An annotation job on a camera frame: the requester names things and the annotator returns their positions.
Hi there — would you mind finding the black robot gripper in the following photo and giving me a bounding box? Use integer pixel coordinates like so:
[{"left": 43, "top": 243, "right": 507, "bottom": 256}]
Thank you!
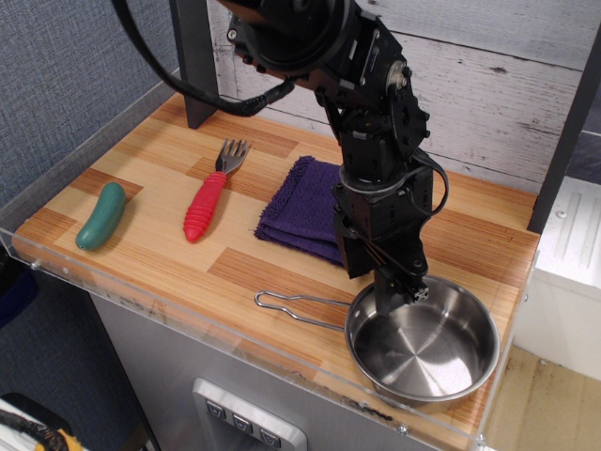
[{"left": 331, "top": 166, "right": 433, "bottom": 315}]

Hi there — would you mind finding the stainless steel saucepan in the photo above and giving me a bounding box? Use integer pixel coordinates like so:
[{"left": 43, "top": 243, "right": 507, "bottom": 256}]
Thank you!
[{"left": 254, "top": 274, "right": 502, "bottom": 415}]

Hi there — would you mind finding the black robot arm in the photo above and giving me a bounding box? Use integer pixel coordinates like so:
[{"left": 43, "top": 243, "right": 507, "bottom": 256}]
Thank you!
[{"left": 226, "top": 1, "right": 436, "bottom": 316}]

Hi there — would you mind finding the folded violet cloth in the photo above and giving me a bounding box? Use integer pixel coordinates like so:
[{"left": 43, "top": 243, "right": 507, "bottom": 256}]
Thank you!
[{"left": 254, "top": 156, "right": 343, "bottom": 266}]

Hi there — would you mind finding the white cabinet on right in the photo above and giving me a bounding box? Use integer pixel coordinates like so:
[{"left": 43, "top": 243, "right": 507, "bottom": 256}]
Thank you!
[{"left": 513, "top": 177, "right": 600, "bottom": 380}]

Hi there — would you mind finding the silver water dispenser panel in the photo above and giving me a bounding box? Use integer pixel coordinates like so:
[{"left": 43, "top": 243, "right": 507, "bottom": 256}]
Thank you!
[{"left": 193, "top": 378, "right": 308, "bottom": 450}]

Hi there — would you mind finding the silver toy fridge cabinet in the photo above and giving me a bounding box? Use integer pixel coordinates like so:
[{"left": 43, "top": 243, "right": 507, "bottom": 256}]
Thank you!
[{"left": 93, "top": 290, "right": 483, "bottom": 450}]

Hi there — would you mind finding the green toy cucumber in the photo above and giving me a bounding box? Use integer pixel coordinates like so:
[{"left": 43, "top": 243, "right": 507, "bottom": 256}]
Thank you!
[{"left": 75, "top": 182, "right": 127, "bottom": 251}]

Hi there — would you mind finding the yellow object at corner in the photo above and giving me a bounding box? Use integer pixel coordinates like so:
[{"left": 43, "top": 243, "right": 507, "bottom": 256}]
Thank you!
[{"left": 44, "top": 430, "right": 85, "bottom": 451}]

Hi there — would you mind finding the red handled toy fork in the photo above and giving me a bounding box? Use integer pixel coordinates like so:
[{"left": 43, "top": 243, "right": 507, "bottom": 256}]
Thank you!
[{"left": 183, "top": 139, "right": 249, "bottom": 242}]

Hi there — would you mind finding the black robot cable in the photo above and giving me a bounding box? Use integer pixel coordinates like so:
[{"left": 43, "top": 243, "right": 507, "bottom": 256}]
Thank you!
[{"left": 110, "top": 0, "right": 297, "bottom": 117}]

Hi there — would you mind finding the dark grey right post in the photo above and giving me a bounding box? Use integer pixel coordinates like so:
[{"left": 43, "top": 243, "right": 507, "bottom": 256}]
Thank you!
[{"left": 528, "top": 29, "right": 600, "bottom": 234}]

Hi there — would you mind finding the dark grey post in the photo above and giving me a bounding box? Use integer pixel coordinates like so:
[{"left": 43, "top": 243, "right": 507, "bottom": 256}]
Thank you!
[
  {"left": 528, "top": 29, "right": 600, "bottom": 234},
  {"left": 168, "top": 0, "right": 222, "bottom": 130}
]

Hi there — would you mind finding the dark grey left post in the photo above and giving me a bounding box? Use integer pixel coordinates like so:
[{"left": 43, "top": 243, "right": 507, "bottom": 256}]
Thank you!
[{"left": 168, "top": 0, "right": 222, "bottom": 130}]

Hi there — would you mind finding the clear acrylic guard rail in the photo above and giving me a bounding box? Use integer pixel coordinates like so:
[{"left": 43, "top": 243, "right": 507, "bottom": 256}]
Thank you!
[{"left": 0, "top": 70, "right": 541, "bottom": 451}]

